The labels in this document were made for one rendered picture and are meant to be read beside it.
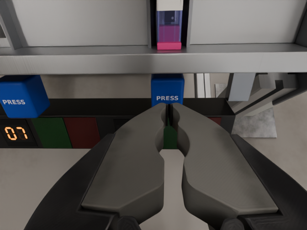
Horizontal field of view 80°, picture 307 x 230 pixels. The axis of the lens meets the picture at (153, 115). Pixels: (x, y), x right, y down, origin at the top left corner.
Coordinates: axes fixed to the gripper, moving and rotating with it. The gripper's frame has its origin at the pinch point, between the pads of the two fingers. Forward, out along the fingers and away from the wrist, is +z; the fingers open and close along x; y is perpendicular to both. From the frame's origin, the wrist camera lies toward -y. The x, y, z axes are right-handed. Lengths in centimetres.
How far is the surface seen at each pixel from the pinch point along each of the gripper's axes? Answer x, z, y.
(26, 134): -13.3, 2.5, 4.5
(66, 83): -47, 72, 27
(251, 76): 7.5, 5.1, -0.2
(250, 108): 12.8, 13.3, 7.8
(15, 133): -14.4, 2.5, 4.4
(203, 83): 12.3, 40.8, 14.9
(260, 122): 44, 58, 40
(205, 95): 12.3, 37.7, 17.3
